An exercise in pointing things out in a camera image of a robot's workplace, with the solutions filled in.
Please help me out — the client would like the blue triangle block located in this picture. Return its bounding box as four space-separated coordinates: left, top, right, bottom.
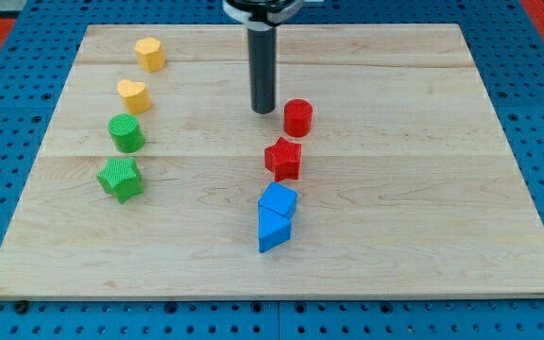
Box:
258 207 292 253

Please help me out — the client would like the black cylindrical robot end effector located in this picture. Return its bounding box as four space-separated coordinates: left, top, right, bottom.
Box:
247 28 277 114

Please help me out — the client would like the red star block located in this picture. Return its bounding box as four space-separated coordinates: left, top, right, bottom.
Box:
264 137 302 182

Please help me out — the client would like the blue cube block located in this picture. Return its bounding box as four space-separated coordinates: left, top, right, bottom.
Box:
258 181 298 219

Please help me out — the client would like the red cylinder block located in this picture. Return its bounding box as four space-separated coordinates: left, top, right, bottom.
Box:
283 98 314 137

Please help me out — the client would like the light wooden board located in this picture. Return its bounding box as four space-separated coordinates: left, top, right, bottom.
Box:
0 25 544 301

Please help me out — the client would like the green cylinder block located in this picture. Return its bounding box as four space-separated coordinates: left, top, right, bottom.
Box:
107 113 145 153

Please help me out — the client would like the green star block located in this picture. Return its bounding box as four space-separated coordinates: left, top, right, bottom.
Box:
96 158 144 204

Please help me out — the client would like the yellow heart block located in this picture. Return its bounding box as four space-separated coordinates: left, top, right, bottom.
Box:
117 79 152 114

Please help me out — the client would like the yellow hexagon block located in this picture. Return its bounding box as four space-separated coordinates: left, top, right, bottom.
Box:
134 37 166 73

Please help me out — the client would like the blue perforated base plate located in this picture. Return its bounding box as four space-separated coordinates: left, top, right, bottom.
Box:
0 0 544 339

